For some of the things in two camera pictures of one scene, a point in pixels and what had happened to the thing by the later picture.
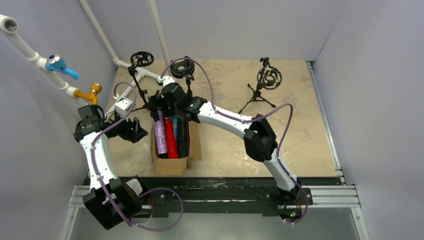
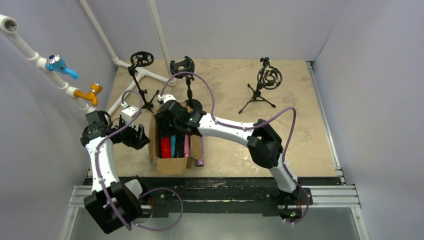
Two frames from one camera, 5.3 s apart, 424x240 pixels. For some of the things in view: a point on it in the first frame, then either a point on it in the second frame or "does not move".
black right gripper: (156, 102) to (164, 120)
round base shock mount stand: (184, 68) does not move
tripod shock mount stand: (140, 59) does not move
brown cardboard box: (178, 166) does not move
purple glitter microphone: (160, 128) to (201, 163)
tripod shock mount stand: (268, 77) does not move
